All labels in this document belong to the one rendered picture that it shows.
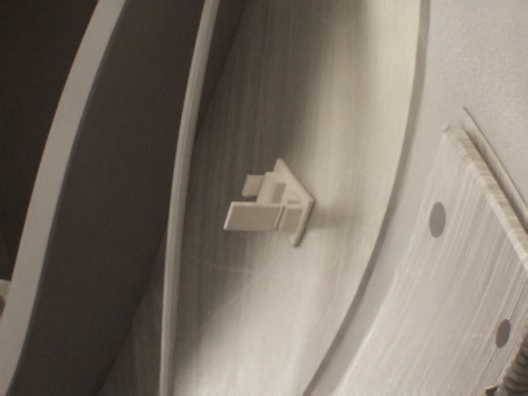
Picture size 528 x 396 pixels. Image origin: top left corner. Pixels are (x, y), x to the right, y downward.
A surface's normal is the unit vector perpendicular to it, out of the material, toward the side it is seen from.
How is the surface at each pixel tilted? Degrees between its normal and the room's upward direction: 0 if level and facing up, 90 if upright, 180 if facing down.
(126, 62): 114
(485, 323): 90
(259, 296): 90
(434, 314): 90
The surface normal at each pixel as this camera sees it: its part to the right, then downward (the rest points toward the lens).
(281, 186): 0.40, 0.53
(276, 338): -0.87, -0.04
